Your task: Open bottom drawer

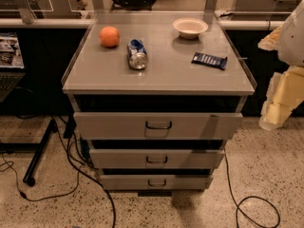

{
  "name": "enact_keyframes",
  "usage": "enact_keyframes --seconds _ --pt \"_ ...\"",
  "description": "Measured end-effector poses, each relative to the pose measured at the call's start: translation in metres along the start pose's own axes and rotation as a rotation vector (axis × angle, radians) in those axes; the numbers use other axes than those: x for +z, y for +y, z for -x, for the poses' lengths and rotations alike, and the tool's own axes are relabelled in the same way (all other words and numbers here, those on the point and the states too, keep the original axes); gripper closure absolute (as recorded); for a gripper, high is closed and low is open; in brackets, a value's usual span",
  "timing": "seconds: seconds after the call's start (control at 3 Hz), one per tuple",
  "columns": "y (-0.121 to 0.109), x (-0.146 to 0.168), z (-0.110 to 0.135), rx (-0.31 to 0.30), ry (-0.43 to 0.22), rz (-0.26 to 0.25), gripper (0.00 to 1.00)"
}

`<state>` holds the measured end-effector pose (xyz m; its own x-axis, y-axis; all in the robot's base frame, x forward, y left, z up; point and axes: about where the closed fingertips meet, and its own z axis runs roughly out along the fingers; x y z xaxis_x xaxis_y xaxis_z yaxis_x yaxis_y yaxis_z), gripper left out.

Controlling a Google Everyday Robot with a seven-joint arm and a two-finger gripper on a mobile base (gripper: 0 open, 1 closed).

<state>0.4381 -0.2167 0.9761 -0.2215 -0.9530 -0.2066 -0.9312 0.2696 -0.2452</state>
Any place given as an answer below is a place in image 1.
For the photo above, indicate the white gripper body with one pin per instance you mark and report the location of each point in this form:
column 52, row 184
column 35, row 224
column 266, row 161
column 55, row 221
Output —
column 293, row 43

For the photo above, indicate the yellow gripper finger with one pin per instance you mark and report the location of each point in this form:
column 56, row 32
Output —
column 271, row 41

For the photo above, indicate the grey bottom drawer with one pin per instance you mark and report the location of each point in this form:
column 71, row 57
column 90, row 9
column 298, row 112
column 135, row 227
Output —
column 155, row 182

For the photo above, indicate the grey drawer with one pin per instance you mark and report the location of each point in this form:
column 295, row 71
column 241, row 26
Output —
column 155, row 182
column 155, row 159
column 157, row 126

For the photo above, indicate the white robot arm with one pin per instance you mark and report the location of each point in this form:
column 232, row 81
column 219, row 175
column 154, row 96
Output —
column 291, row 40

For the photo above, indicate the grey drawer cabinet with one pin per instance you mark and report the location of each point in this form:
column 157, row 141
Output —
column 100, row 79

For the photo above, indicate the grey middle drawer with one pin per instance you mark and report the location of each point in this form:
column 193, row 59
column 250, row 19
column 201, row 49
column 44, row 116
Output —
column 155, row 159

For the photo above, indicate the grey top drawer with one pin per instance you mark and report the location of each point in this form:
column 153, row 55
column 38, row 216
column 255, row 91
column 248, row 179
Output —
column 157, row 126

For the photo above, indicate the dark blue snack bar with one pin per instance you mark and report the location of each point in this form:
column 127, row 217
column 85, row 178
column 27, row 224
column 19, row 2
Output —
column 209, row 60

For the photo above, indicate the white paper bowl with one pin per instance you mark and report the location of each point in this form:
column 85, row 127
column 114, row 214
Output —
column 190, row 28

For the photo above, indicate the crushed blue soda can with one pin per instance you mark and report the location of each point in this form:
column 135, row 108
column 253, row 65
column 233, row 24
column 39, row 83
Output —
column 137, row 55

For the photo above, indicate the orange fruit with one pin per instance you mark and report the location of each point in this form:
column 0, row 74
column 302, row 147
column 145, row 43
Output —
column 109, row 37

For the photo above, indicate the black table leg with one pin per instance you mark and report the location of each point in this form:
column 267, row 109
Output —
column 37, row 148

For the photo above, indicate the laptop on left desk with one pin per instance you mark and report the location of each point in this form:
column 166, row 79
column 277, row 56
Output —
column 12, row 68

